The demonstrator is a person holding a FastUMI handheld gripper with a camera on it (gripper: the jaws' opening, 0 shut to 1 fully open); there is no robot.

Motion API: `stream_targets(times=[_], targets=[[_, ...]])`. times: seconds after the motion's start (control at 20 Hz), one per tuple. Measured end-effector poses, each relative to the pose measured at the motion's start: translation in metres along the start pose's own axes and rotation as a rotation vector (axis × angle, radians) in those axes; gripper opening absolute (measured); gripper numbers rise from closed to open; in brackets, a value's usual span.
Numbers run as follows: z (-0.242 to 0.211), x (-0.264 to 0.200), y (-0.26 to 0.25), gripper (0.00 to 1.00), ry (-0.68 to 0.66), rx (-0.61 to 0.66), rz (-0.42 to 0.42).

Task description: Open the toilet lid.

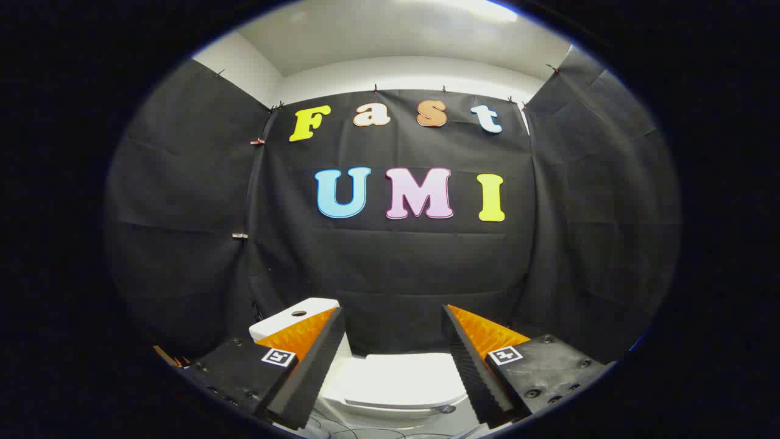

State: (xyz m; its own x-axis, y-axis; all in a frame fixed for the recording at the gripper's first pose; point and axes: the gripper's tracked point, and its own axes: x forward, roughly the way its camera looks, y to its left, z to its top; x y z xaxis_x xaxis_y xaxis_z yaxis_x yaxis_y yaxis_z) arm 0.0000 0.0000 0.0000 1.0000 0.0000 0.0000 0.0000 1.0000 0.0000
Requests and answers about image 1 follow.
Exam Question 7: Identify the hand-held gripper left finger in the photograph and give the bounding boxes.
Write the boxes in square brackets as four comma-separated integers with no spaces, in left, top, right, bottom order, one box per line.
[183,307,346,430]

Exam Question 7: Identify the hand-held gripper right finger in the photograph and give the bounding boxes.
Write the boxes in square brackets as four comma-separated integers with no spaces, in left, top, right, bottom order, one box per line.
[442,304,610,429]

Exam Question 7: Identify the white toilet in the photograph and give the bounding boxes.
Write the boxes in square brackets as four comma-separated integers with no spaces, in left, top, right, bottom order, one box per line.
[249,298,482,437]

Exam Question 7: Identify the black backdrop cloth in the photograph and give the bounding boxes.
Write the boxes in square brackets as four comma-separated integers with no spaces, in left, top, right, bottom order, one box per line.
[104,46,682,366]

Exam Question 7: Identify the thin dark cables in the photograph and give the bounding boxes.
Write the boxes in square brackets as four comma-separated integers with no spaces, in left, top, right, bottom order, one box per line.
[305,415,452,439]

